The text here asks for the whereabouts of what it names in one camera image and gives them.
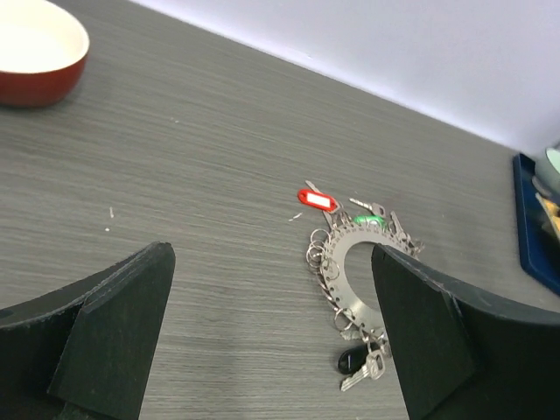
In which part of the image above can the light green bowl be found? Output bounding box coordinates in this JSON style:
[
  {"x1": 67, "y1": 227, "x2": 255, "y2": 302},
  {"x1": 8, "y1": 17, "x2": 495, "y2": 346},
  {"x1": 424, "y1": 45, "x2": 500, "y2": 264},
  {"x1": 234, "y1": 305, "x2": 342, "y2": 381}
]
[{"x1": 532, "y1": 146, "x2": 559, "y2": 204}]

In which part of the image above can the yellow woven bamboo plate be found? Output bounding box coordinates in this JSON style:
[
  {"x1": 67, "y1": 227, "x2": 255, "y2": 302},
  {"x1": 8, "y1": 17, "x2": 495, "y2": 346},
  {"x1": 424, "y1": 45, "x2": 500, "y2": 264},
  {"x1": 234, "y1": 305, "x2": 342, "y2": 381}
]
[{"x1": 535, "y1": 192, "x2": 560, "y2": 242}]

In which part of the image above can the red key tag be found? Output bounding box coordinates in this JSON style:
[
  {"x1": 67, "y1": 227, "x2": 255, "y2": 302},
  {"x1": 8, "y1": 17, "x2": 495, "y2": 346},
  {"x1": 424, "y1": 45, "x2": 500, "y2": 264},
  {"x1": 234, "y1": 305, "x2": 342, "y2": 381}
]
[{"x1": 297, "y1": 189, "x2": 339, "y2": 213}]

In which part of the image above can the red bowl white inside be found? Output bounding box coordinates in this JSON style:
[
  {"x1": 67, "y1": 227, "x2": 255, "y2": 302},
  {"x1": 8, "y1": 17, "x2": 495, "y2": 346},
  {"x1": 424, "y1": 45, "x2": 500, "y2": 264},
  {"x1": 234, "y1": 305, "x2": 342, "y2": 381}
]
[{"x1": 1, "y1": 1, "x2": 90, "y2": 108}]

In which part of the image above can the black key tag with key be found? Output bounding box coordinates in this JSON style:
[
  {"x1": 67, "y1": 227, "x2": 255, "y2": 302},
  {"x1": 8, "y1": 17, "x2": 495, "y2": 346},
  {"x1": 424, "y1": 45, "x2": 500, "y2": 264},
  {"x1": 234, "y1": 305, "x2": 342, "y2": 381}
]
[{"x1": 336, "y1": 343, "x2": 386, "y2": 392}]

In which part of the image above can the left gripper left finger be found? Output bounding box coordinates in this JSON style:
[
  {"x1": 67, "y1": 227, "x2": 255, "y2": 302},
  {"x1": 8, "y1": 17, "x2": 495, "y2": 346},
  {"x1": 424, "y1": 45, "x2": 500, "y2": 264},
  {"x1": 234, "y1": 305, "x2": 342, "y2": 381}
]
[{"x1": 1, "y1": 242, "x2": 176, "y2": 419}]

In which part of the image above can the green key tag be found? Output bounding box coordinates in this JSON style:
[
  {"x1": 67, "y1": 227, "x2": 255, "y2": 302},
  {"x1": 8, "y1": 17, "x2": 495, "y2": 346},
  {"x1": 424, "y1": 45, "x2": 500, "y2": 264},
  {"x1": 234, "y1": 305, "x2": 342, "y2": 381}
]
[{"x1": 353, "y1": 214, "x2": 387, "y2": 229}]

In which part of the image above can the blue tray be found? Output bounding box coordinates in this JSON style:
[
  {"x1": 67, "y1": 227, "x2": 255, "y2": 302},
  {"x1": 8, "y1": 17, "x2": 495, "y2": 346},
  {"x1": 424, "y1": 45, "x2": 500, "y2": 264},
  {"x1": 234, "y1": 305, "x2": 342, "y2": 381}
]
[{"x1": 512, "y1": 153, "x2": 559, "y2": 295}]

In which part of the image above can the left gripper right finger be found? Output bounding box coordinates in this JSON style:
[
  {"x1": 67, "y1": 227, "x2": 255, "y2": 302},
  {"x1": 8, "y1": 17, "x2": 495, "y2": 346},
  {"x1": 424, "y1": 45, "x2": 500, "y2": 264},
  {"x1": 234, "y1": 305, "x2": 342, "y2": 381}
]
[{"x1": 371, "y1": 245, "x2": 559, "y2": 419}]

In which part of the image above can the large silver keyring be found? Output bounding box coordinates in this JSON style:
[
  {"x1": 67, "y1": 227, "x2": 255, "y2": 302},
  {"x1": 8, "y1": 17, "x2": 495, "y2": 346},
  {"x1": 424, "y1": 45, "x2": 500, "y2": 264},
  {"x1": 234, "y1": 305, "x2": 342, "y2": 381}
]
[{"x1": 304, "y1": 179, "x2": 425, "y2": 345}]

